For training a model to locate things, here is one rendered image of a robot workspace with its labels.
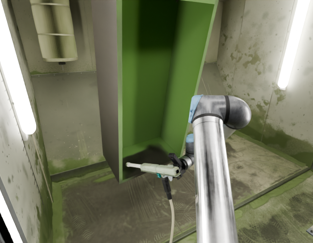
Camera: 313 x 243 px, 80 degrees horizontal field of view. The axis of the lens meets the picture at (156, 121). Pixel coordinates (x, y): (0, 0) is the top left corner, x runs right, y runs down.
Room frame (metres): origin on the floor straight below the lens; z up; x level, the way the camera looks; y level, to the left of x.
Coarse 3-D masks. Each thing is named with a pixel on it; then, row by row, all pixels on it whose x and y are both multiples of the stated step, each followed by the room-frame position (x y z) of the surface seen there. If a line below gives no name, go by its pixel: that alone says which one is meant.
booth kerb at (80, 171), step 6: (96, 162) 1.78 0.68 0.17; (102, 162) 1.80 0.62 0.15; (78, 168) 1.68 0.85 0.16; (84, 168) 1.71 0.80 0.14; (90, 168) 1.74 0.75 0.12; (96, 168) 1.77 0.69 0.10; (102, 168) 1.79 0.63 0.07; (54, 174) 1.58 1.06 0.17; (60, 174) 1.60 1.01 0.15; (66, 174) 1.62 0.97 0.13; (72, 174) 1.65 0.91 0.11; (78, 174) 1.68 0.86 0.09; (84, 174) 1.70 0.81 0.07; (54, 180) 1.57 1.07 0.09; (60, 180) 1.59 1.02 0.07
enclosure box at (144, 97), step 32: (96, 0) 1.10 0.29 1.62; (128, 0) 1.30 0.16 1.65; (160, 0) 1.42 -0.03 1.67; (192, 0) 1.11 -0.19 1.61; (96, 32) 1.16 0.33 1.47; (128, 32) 1.33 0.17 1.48; (160, 32) 1.47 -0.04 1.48; (192, 32) 1.37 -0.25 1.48; (96, 64) 1.23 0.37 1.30; (128, 64) 1.37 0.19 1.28; (160, 64) 1.52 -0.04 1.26; (192, 64) 1.36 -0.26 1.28; (128, 96) 1.42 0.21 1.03; (160, 96) 1.59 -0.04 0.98; (192, 96) 1.34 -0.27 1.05; (128, 128) 1.47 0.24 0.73; (160, 128) 1.68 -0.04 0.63; (128, 160) 1.34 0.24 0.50; (160, 160) 1.37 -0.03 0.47
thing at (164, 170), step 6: (144, 168) 0.99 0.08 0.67; (150, 168) 0.95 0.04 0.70; (156, 168) 0.92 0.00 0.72; (162, 168) 0.90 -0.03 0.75; (168, 168) 0.87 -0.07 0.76; (174, 168) 0.85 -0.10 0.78; (162, 174) 0.89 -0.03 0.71; (168, 174) 0.86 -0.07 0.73; (174, 174) 0.83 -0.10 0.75; (162, 180) 0.90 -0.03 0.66; (168, 180) 0.90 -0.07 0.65; (168, 186) 0.88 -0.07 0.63; (168, 192) 0.86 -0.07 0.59; (168, 198) 0.86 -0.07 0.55
